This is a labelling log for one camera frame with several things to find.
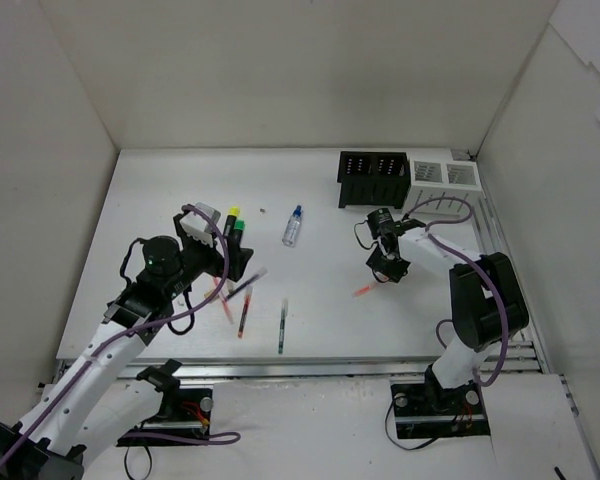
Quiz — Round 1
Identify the orange translucent highlighter pen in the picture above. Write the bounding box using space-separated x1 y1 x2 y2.
352 282 380 298

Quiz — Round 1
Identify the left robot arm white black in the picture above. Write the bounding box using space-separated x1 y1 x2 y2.
0 203 254 479

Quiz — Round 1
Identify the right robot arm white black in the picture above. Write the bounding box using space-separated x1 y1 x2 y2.
363 208 529 412

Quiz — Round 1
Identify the green cap highlighter marker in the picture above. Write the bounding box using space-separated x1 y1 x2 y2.
231 219 245 249

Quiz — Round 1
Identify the pink translucent pen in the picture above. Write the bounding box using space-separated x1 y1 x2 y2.
212 277 234 324

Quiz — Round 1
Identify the yellow cap highlighter marker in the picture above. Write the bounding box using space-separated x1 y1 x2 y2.
223 206 240 237

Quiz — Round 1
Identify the red ink pen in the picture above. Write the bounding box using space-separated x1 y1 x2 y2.
237 285 253 339

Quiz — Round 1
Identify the black ink pen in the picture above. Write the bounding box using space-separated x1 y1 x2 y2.
226 268 268 301

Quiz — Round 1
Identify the black slotted pen holder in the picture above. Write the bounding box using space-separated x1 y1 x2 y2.
337 151 411 210

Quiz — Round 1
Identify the white slotted pen holder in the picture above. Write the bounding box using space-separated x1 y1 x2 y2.
403 160 484 216

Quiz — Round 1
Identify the small blue cap spray bottle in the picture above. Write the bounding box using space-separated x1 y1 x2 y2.
282 205 303 247

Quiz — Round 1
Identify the green ink pen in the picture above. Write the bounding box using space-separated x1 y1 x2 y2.
278 298 288 355

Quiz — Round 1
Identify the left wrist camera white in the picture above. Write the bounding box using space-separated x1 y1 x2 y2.
179 202 221 247

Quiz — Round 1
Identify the aluminium rail front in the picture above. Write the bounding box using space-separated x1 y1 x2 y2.
114 348 542 381

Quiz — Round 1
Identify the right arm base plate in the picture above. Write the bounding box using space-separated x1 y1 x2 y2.
389 381 491 442

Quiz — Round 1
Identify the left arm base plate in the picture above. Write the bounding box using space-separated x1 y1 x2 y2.
116 385 213 447

